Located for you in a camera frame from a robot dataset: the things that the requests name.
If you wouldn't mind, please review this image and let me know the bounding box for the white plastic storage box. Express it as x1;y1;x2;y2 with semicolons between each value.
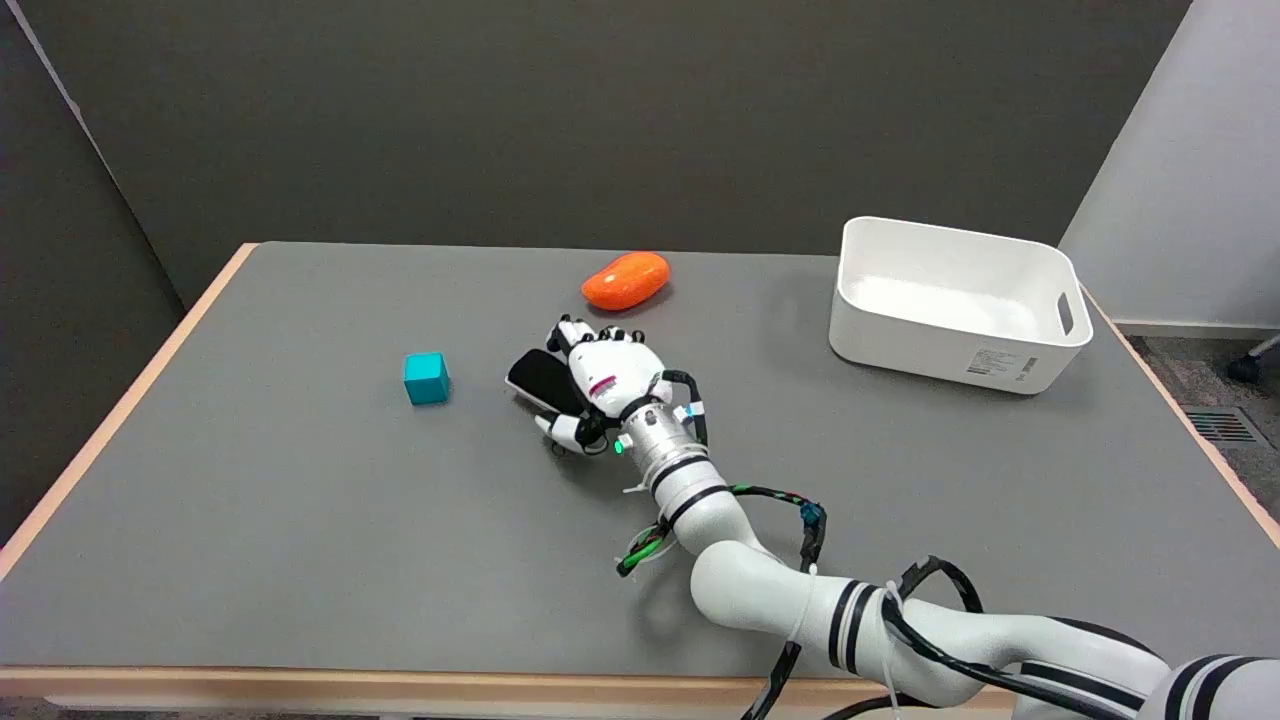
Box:
828;216;1094;395

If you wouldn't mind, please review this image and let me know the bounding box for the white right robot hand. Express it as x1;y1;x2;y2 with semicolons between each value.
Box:
535;315;674;458

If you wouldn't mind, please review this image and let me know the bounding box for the black blackboard eraser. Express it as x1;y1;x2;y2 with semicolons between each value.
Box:
506;348;590;416

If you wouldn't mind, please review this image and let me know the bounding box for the black chair caster wheel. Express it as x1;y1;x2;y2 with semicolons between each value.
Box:
1227;336;1280;385

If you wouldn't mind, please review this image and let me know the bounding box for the teal cube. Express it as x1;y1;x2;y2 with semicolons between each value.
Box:
403;352;451;406

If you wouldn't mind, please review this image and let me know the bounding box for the floor vent grille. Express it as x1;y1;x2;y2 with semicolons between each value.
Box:
1184;405;1263;446

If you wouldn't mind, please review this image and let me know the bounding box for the orange oval plastic object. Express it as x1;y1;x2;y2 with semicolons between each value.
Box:
581;251;671;312

